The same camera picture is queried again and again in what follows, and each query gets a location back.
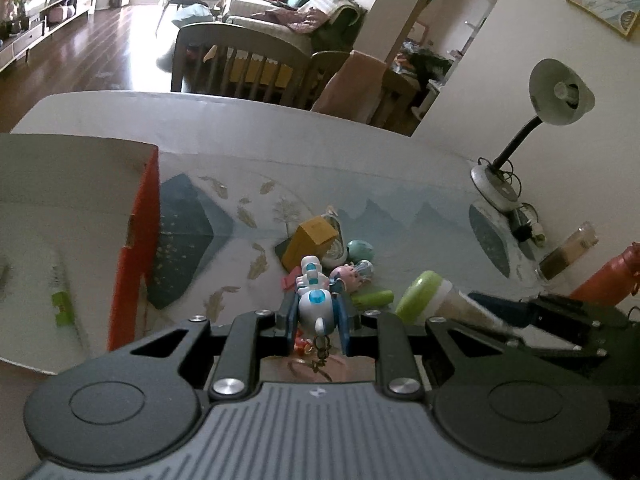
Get green and white bottle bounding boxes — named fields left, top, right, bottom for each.
left=394, top=270, right=521, bottom=337

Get red and white storage box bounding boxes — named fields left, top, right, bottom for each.
left=0, top=132, right=162, bottom=376

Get teal egg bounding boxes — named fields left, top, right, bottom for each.
left=347, top=240, right=377, bottom=262

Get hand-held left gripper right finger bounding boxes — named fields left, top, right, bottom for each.
left=336, top=292, right=532, bottom=403

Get green stick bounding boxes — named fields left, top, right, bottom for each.
left=350, top=290, right=396, bottom=309

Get grey correction tape dispenser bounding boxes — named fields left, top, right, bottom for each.
left=320, top=206, right=347, bottom=266

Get pink pig keychain toy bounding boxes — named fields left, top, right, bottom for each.
left=327, top=265, right=363, bottom=295

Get clear glass bottle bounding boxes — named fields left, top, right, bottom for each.
left=536, top=222, right=599, bottom=282

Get orange bottle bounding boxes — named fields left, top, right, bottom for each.
left=569, top=241, right=640, bottom=307

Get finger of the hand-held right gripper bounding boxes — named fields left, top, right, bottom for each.
left=500, top=327, right=587, bottom=357
left=467, top=292, right=547, bottom=331

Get beige sofa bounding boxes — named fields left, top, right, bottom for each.
left=219, top=0, right=371, bottom=57

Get white tube with green label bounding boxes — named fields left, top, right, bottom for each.
left=44, top=249, right=87, bottom=332

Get white and blue robot toy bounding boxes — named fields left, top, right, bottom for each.
left=292, top=255, right=341, bottom=338

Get grey desk lamp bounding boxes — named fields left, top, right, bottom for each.
left=470, top=57, right=597, bottom=212

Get small yellow cardboard box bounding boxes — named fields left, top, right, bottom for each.
left=281, top=217, right=341, bottom=271

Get wooden tv cabinet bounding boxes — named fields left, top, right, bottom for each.
left=0, top=0, right=97, bottom=75

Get potted flowers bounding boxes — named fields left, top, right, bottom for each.
left=0, top=0, right=32, bottom=40

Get black plug with cables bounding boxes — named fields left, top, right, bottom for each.
left=509, top=202, right=547, bottom=247

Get printed table mat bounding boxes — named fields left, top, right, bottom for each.
left=142, top=152, right=556, bottom=331

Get dark wooden chair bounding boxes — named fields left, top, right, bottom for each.
left=171, top=22, right=322, bottom=109

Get wooden chair with peach cloth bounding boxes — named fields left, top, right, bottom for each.
left=310, top=49, right=422, bottom=135

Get patterned blanket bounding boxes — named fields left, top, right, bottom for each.
left=284, top=7, right=332, bottom=37

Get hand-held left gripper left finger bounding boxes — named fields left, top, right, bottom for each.
left=107, top=291, right=301, bottom=403

